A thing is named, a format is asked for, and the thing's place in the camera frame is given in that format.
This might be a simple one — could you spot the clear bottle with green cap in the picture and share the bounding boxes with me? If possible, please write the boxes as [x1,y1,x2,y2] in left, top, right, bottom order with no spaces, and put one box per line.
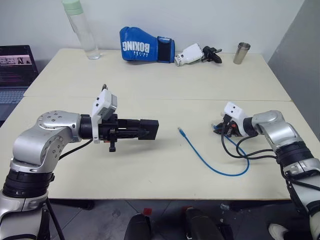
[61,0,102,61]

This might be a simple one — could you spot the white shoe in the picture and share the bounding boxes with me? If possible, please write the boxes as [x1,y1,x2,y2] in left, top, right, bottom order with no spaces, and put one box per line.
[268,222,289,240]

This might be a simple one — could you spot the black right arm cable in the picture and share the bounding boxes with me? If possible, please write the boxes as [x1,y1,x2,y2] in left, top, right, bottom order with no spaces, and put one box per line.
[220,116,320,191]

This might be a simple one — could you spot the dark rounded shape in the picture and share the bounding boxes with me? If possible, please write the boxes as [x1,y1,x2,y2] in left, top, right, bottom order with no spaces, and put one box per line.
[184,206,226,240]
[123,213,153,240]

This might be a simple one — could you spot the blue boxing glove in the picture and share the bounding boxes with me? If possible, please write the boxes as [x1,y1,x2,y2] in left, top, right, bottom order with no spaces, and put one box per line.
[118,25,176,64]

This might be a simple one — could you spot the open laptop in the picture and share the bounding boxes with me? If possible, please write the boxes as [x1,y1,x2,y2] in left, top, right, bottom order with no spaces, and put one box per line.
[0,44,40,121]

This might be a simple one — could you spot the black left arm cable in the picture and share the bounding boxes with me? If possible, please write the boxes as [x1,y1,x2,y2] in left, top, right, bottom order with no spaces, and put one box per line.
[58,138,95,160]

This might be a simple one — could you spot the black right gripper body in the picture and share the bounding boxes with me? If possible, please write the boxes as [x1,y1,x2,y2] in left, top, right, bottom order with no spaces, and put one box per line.
[222,113,243,138]

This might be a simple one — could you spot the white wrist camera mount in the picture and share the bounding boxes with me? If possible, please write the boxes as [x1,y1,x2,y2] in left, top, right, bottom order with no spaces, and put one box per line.
[223,101,248,137]
[90,84,119,145]

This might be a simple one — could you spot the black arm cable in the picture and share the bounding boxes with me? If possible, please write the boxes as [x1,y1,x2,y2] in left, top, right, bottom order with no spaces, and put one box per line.
[58,138,95,160]
[220,116,320,191]

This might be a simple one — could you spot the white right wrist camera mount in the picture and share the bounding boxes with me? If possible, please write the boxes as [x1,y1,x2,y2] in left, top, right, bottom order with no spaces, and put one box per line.
[223,101,248,137]

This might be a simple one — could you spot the black table foot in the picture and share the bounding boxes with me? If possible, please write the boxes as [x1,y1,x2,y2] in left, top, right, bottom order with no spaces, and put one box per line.
[49,199,96,211]

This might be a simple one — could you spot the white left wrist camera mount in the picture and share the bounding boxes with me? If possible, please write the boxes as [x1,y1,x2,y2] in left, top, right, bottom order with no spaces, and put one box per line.
[90,84,119,145]

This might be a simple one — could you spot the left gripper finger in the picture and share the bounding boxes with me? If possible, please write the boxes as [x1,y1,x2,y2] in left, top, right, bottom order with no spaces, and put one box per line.
[117,118,142,129]
[117,119,160,141]

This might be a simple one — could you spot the black tripod leg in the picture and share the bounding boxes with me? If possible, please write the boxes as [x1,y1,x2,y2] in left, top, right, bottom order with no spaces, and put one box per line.
[45,199,67,240]

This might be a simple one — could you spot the steel cup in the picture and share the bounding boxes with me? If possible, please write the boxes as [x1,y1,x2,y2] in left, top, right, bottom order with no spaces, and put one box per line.
[232,41,252,65]

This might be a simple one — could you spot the white and black spare gripper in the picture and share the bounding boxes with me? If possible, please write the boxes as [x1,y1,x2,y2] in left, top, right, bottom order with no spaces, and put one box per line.
[174,42,224,68]

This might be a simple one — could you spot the blue Ethernet cable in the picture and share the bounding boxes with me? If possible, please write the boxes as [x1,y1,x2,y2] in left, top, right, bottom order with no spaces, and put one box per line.
[177,121,251,177]

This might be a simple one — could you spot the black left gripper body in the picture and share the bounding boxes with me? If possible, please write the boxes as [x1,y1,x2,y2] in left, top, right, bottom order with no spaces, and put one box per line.
[98,113,120,153]

